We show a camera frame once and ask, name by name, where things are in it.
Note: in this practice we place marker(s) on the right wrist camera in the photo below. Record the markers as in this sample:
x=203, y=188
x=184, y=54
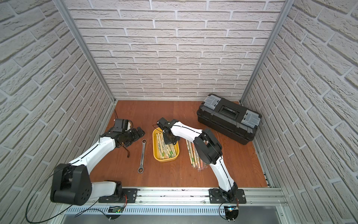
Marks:
x=163, y=124

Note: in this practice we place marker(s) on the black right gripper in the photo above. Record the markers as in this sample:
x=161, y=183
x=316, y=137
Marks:
x=168, y=142

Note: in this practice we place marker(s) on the aluminium mounting rail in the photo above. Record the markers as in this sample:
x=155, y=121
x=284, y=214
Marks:
x=183, y=201

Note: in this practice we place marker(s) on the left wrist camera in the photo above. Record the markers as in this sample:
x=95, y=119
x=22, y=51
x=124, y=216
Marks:
x=121, y=125

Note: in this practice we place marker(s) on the black plastic toolbox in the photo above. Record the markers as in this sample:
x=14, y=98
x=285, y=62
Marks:
x=228, y=118

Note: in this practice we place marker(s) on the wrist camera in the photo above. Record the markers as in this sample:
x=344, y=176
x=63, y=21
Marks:
x=163, y=124
x=121, y=125

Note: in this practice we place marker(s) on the yellow plastic storage box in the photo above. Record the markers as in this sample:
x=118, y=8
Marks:
x=164, y=152

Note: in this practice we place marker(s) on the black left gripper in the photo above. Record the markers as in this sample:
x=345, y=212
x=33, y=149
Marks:
x=137, y=133

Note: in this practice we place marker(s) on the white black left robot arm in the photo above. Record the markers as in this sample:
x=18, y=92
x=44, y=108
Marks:
x=71, y=182

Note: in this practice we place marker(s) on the panda chopsticks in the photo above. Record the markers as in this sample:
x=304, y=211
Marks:
x=190, y=153

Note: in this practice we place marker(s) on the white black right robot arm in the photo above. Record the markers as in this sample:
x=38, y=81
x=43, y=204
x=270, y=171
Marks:
x=209, y=150

